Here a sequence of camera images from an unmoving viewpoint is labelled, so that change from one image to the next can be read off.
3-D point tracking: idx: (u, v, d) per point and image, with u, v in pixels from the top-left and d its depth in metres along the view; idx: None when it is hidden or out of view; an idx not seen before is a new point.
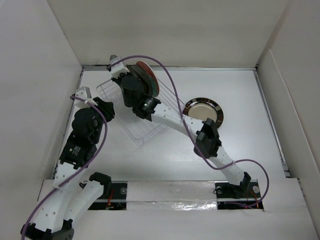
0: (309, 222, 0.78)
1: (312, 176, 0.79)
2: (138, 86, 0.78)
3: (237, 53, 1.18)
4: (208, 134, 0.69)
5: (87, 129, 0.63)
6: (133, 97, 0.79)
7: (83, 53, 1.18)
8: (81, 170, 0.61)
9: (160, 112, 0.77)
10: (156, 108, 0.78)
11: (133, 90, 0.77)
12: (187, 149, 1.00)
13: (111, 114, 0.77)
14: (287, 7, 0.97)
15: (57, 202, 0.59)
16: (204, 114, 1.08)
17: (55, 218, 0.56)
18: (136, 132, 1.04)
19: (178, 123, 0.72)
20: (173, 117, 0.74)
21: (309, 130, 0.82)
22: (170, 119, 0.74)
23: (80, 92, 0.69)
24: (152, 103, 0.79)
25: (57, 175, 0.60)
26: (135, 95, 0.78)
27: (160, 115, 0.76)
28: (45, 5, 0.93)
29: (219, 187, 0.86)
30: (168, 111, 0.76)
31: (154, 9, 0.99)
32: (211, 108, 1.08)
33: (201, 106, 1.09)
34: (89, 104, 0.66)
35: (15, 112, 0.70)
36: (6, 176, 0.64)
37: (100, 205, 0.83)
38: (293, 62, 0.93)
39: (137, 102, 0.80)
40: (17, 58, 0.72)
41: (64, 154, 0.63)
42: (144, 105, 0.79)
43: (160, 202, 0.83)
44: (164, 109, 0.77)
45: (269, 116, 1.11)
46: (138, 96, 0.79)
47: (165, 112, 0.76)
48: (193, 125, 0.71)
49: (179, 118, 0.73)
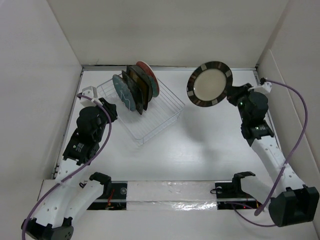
0: (309, 222, 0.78)
1: (312, 177, 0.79)
2: (264, 106, 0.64)
3: (238, 52, 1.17)
4: (302, 201, 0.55)
5: (91, 126, 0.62)
6: (250, 114, 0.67)
7: (83, 53, 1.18)
8: (83, 167, 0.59)
9: (265, 143, 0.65)
10: (264, 137, 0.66)
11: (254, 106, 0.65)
12: (188, 149, 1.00)
13: (115, 116, 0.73)
14: (287, 8, 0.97)
15: (59, 197, 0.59)
16: (212, 83, 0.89)
17: (57, 213, 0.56)
18: (136, 131, 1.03)
19: (275, 167, 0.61)
20: (276, 157, 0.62)
21: (309, 130, 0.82)
22: (270, 158, 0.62)
23: (87, 91, 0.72)
24: (265, 131, 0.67)
25: (59, 172, 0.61)
26: (254, 114, 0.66)
27: (262, 147, 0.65)
28: (46, 5, 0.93)
29: (220, 187, 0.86)
30: (274, 148, 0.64)
31: (154, 10, 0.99)
32: (220, 74, 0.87)
33: (208, 72, 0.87)
34: (96, 101, 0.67)
35: (14, 112, 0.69)
36: (6, 176, 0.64)
37: (100, 205, 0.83)
38: (293, 62, 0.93)
39: (251, 120, 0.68)
40: (17, 57, 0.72)
41: (67, 150, 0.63)
42: (256, 128, 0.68)
43: (160, 202, 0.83)
44: (271, 144, 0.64)
45: (269, 116, 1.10)
46: (255, 115, 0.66)
47: (270, 147, 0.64)
48: (289, 178, 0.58)
49: (280, 162, 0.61)
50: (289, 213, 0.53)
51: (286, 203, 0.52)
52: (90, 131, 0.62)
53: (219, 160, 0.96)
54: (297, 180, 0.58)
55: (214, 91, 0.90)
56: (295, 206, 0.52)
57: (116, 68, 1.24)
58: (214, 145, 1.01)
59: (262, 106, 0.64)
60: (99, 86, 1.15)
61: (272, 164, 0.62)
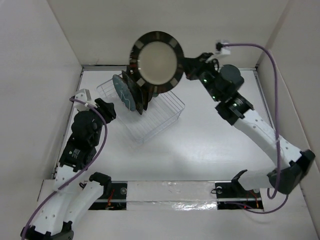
0: (309, 222, 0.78)
1: (312, 177, 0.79)
2: (239, 79, 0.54)
3: (238, 52, 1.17)
4: None
5: (87, 131, 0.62)
6: (225, 91, 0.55)
7: (83, 53, 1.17)
8: (81, 173, 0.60)
9: (250, 120, 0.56)
10: (247, 112, 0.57)
11: (231, 84, 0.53)
12: (188, 149, 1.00)
13: (113, 115, 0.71)
14: (287, 7, 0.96)
15: (57, 204, 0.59)
16: (160, 59, 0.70)
17: (55, 220, 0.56)
18: (136, 131, 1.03)
19: (270, 144, 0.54)
20: (266, 132, 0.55)
21: (310, 130, 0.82)
22: (261, 135, 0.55)
23: (80, 94, 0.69)
24: (243, 105, 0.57)
25: (56, 179, 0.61)
26: (230, 91, 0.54)
27: (249, 125, 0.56)
28: (45, 6, 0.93)
29: (219, 187, 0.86)
30: (260, 122, 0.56)
31: (153, 10, 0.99)
32: (166, 46, 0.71)
33: (147, 50, 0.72)
34: (90, 106, 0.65)
35: (14, 113, 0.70)
36: (6, 177, 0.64)
37: (100, 205, 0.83)
38: (293, 62, 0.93)
39: (226, 98, 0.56)
40: (17, 58, 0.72)
41: (64, 157, 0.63)
42: (235, 105, 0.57)
43: (160, 202, 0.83)
44: (256, 119, 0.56)
45: (269, 116, 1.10)
46: (232, 93, 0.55)
47: (257, 123, 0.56)
48: (287, 151, 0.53)
49: (273, 137, 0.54)
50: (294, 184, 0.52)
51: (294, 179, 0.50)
52: (86, 136, 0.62)
53: (219, 160, 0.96)
54: (292, 147, 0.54)
55: (166, 67, 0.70)
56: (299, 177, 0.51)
57: (116, 68, 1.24)
58: (214, 145, 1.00)
59: (239, 81, 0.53)
60: (99, 86, 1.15)
61: (265, 140, 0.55)
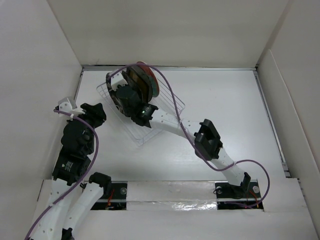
0: (309, 222, 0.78)
1: (312, 177, 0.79)
2: (132, 96, 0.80)
3: (238, 52, 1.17)
4: (207, 133, 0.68)
5: (78, 144, 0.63)
6: (130, 106, 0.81)
7: (83, 53, 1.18)
8: (75, 186, 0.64)
9: (158, 118, 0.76)
10: (154, 114, 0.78)
11: (127, 99, 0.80)
12: (187, 150, 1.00)
13: (104, 114, 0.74)
14: (287, 7, 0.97)
15: (54, 217, 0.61)
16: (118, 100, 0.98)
17: (53, 234, 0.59)
18: (136, 132, 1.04)
19: (176, 127, 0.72)
20: (171, 121, 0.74)
21: (309, 130, 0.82)
22: (167, 123, 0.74)
23: (64, 104, 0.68)
24: (150, 110, 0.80)
25: (51, 193, 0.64)
26: (131, 103, 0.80)
27: (158, 121, 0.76)
28: (46, 6, 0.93)
29: (219, 187, 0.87)
30: (165, 115, 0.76)
31: (154, 10, 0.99)
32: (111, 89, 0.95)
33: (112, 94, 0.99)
34: (75, 117, 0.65)
35: (14, 113, 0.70)
36: (5, 177, 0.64)
37: (100, 205, 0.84)
38: (293, 62, 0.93)
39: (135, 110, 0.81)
40: (17, 58, 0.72)
41: (57, 170, 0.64)
42: (143, 113, 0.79)
43: (160, 202, 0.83)
44: (162, 114, 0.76)
45: (269, 116, 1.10)
46: (134, 104, 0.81)
47: (163, 117, 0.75)
48: (190, 127, 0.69)
49: (176, 122, 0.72)
50: (210, 149, 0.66)
51: (202, 145, 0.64)
52: (77, 148, 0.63)
53: None
54: (194, 123, 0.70)
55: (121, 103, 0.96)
56: (208, 142, 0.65)
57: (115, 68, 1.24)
58: None
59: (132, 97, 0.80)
60: (99, 86, 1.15)
61: (173, 127, 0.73)
